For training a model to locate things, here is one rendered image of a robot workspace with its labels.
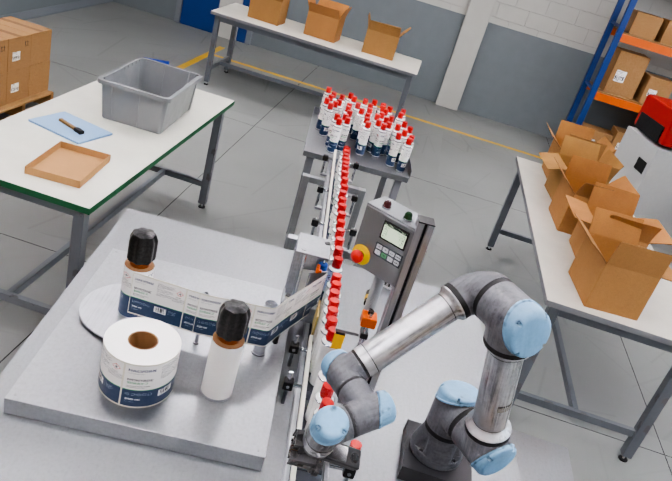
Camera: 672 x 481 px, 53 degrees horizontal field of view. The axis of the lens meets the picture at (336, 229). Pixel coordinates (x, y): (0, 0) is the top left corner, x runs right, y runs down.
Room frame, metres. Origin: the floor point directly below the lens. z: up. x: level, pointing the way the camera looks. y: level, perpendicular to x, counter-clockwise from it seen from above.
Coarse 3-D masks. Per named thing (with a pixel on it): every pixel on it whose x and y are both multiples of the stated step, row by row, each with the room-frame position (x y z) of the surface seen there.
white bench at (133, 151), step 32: (64, 96) 3.47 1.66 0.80; (96, 96) 3.62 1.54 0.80; (0, 128) 2.85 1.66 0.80; (32, 128) 2.95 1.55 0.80; (128, 128) 3.30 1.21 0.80; (192, 128) 3.57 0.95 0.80; (0, 160) 2.55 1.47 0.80; (32, 160) 2.63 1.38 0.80; (128, 160) 2.92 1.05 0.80; (160, 160) 3.08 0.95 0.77; (32, 192) 2.38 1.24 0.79; (64, 192) 2.44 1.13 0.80; (96, 192) 2.52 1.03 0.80; (96, 224) 3.25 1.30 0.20; (64, 256) 2.92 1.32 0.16; (0, 288) 2.47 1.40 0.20
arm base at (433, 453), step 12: (420, 432) 1.48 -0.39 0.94; (432, 432) 1.45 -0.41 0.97; (420, 444) 1.46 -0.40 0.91; (432, 444) 1.44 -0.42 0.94; (444, 444) 1.44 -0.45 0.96; (420, 456) 1.44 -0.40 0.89; (432, 456) 1.43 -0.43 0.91; (444, 456) 1.43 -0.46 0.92; (456, 456) 1.45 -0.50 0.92; (432, 468) 1.42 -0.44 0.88; (444, 468) 1.42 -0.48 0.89
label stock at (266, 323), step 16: (304, 272) 1.94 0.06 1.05; (304, 288) 1.83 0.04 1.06; (320, 288) 1.95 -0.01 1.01; (208, 304) 1.64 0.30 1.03; (288, 304) 1.76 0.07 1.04; (304, 304) 1.86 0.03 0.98; (208, 320) 1.64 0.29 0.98; (256, 320) 1.66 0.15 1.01; (272, 320) 1.68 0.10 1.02; (288, 320) 1.79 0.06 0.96; (208, 336) 1.64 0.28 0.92; (256, 336) 1.67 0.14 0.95; (272, 336) 1.71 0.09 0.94
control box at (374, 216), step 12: (372, 204) 1.68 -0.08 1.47; (396, 204) 1.72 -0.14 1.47; (372, 216) 1.66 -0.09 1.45; (384, 216) 1.65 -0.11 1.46; (396, 216) 1.64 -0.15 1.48; (360, 228) 1.68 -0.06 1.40; (372, 228) 1.66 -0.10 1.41; (408, 228) 1.61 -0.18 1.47; (360, 240) 1.67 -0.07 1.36; (372, 240) 1.65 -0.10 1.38; (384, 240) 1.64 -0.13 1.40; (408, 240) 1.60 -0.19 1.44; (372, 252) 1.65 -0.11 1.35; (396, 252) 1.61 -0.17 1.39; (360, 264) 1.66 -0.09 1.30; (372, 264) 1.64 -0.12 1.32; (384, 264) 1.62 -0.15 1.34; (384, 276) 1.62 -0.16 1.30; (396, 276) 1.60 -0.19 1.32
